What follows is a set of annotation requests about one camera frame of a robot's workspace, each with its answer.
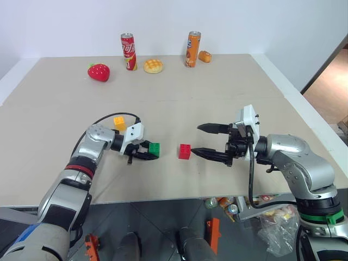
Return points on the orange drink can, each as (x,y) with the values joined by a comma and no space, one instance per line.
(192,49)

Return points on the small orange plastic bracket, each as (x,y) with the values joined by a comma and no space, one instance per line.
(92,244)

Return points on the green white drink can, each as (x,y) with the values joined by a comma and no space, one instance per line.
(210,203)

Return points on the dark door frame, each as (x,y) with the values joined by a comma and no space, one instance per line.
(323,65)

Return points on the silver-topped drink can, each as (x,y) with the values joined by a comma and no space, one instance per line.
(233,209)

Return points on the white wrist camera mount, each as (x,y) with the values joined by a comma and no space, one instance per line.
(248,114)
(134,133)

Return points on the red cola can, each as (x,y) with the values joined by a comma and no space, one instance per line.
(129,51)

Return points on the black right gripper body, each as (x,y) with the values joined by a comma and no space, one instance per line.
(237,144)

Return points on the clear plastic snack bag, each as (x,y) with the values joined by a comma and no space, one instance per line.
(280,231)

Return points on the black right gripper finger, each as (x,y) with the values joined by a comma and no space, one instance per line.
(214,128)
(212,155)

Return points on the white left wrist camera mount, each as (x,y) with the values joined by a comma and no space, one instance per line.
(134,133)

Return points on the small orange toy bread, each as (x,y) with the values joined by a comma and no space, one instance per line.
(205,56)

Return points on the tall orange plastic bracket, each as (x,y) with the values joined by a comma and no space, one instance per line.
(214,236)

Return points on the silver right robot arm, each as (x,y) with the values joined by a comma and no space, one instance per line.
(293,152)

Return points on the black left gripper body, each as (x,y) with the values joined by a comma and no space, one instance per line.
(133,149)

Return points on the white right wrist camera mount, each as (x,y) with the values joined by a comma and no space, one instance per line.
(248,114)

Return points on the orange soda can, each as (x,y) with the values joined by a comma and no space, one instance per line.
(226,201)

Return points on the round yellow toy bread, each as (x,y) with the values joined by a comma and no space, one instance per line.
(153,66)

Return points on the red toy strawberry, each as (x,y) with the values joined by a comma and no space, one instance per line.
(98,72)

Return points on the yellow toy brick cube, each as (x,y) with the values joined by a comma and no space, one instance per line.
(120,123)

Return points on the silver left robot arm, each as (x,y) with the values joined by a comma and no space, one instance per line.
(92,141)

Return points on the green toy brick cube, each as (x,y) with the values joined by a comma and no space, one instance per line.
(155,149)

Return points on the small dark rounded shape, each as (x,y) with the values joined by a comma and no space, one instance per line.
(129,247)

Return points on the red toy brick cube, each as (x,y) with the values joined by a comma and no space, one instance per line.
(185,151)

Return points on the large dark rounded shape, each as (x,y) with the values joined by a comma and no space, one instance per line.
(195,247)

